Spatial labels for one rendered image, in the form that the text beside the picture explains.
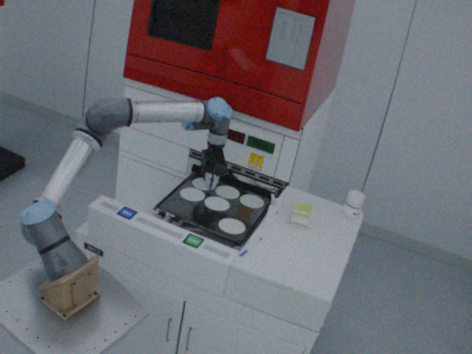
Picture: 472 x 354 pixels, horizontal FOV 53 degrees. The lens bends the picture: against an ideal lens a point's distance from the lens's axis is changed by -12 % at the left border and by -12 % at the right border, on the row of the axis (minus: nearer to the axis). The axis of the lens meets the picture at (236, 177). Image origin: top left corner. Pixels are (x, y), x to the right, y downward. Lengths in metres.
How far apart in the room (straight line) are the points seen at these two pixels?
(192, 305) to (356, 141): 2.12
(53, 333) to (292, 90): 1.23
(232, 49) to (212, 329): 1.06
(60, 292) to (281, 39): 1.19
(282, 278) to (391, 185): 2.17
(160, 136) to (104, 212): 0.64
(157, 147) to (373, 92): 1.68
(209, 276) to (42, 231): 0.58
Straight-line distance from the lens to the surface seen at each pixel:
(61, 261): 1.55
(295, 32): 1.95
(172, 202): 2.06
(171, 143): 2.35
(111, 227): 1.86
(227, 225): 1.98
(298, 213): 1.92
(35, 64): 4.82
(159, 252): 1.79
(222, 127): 2.01
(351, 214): 2.09
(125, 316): 1.65
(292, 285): 1.67
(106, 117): 1.70
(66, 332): 1.59
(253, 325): 1.81
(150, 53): 2.22
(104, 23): 4.24
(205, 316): 1.87
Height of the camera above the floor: 2.00
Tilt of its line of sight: 28 degrees down
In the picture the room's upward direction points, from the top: 12 degrees clockwise
